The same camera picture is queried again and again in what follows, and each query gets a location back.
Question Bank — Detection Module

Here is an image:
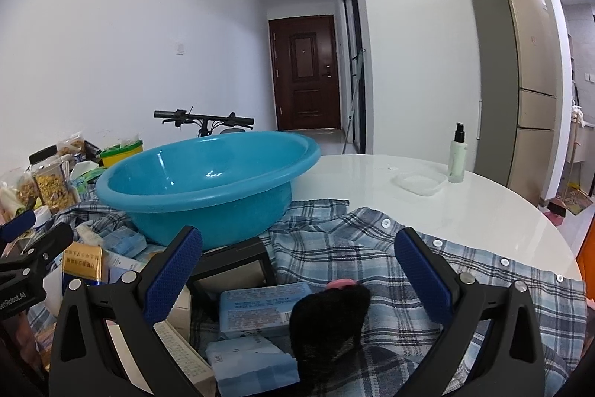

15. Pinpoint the gold cigarette pack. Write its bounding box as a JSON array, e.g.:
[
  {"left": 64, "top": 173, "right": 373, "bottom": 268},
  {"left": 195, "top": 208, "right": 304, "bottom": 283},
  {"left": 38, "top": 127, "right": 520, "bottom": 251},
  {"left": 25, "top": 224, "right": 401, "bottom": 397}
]
[{"left": 61, "top": 243, "right": 104, "bottom": 288}]

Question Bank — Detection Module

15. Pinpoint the large beige text box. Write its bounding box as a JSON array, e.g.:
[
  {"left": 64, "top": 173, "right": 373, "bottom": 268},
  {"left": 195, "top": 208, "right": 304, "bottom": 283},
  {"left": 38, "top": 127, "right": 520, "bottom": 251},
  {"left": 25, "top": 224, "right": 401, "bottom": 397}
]
[{"left": 153, "top": 287, "right": 217, "bottom": 397}]

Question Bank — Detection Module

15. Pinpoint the black case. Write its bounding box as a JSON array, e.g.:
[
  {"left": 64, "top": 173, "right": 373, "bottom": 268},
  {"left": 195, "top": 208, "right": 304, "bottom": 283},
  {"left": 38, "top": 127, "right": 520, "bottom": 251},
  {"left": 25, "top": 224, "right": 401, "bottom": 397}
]
[{"left": 187, "top": 237, "right": 277, "bottom": 336}]

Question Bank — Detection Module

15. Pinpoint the black fuzzy plush toy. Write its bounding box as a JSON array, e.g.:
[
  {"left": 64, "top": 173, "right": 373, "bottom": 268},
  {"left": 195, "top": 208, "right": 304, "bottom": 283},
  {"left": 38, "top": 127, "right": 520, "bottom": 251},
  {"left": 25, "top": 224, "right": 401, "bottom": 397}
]
[{"left": 289, "top": 280, "right": 371, "bottom": 395}]

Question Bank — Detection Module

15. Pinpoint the black-lid cereal jar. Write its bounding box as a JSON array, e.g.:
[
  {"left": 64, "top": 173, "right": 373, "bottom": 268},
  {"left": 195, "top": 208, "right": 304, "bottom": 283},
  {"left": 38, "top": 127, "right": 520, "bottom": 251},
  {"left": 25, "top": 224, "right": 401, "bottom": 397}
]
[{"left": 29, "top": 145, "right": 75, "bottom": 215}]

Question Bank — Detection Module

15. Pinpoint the yellow green-rimmed bucket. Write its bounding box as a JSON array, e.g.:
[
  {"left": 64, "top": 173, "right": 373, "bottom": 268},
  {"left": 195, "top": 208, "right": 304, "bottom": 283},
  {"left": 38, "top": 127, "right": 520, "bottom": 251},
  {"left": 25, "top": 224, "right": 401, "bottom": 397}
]
[{"left": 100, "top": 140, "right": 143, "bottom": 167}]

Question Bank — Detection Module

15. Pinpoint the light blue tissue pack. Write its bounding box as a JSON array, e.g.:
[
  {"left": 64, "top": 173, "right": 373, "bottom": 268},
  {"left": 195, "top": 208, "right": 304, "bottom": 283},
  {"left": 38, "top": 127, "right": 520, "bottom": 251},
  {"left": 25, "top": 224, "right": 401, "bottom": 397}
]
[{"left": 206, "top": 336, "right": 299, "bottom": 396}]

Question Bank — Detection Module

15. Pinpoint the blue wet wipes pack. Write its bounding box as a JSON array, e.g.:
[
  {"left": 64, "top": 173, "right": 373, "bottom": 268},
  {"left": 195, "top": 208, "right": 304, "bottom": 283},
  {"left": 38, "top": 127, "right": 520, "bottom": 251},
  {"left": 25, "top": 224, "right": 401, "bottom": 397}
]
[{"left": 220, "top": 282, "right": 312, "bottom": 339}]

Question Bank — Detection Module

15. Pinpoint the clear plastic lid tray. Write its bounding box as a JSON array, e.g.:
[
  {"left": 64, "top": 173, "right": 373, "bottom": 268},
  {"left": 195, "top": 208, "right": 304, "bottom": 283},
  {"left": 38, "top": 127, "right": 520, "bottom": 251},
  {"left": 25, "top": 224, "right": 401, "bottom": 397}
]
[{"left": 393, "top": 169, "right": 448, "bottom": 196}]

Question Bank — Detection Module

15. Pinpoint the black bicycle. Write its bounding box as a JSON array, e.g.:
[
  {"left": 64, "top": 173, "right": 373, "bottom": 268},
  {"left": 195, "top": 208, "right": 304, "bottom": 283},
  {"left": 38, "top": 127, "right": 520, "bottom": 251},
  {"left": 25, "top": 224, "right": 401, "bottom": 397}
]
[{"left": 153, "top": 109, "right": 255, "bottom": 137}]

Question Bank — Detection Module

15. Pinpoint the blue plastic basin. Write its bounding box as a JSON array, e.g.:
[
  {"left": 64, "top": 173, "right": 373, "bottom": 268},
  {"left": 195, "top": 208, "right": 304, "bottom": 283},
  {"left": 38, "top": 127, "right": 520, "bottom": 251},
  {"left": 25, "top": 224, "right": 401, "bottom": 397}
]
[{"left": 96, "top": 131, "right": 321, "bottom": 250}]

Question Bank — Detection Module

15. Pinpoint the blue plaid shirt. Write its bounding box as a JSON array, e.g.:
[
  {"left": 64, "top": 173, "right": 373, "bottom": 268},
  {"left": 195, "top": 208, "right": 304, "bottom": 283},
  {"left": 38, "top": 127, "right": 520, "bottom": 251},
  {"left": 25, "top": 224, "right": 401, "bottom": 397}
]
[{"left": 27, "top": 196, "right": 588, "bottom": 397}]

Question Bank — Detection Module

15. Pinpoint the green pump lotion bottle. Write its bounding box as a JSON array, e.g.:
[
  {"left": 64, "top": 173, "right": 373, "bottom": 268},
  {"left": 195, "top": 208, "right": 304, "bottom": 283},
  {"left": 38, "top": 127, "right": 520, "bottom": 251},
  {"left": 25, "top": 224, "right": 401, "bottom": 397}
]
[{"left": 448, "top": 123, "right": 467, "bottom": 183}]

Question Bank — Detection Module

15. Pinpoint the gold grey refrigerator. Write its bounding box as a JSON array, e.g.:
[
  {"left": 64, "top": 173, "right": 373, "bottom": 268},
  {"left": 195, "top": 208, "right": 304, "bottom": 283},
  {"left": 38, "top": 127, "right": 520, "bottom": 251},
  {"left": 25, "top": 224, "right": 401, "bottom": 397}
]
[{"left": 472, "top": 0, "right": 557, "bottom": 205}]

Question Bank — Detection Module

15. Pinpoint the brown entrance door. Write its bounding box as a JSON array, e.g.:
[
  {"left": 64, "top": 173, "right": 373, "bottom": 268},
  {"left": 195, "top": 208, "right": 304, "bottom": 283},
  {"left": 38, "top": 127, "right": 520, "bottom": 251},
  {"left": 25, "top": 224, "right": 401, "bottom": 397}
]
[{"left": 269, "top": 14, "right": 341, "bottom": 131}]

